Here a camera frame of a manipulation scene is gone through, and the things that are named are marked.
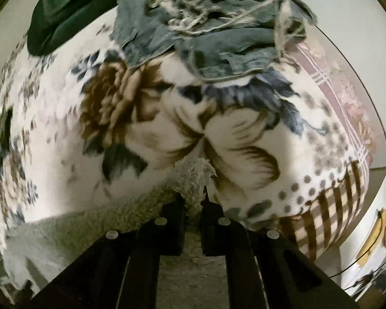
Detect grey fluffy fleece pants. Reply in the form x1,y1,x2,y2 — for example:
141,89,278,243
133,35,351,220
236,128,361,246
3,158,228,308

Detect floral plush bed blanket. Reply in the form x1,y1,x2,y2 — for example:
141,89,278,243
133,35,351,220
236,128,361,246
0,11,369,259

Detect pink plaid bed sheet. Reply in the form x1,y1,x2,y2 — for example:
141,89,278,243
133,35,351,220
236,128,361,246
288,35,377,167

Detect distressed blue denim jeans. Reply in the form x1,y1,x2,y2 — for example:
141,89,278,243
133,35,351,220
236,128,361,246
111,0,317,81

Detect dark green garment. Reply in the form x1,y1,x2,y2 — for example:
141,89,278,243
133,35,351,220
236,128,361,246
26,0,278,57

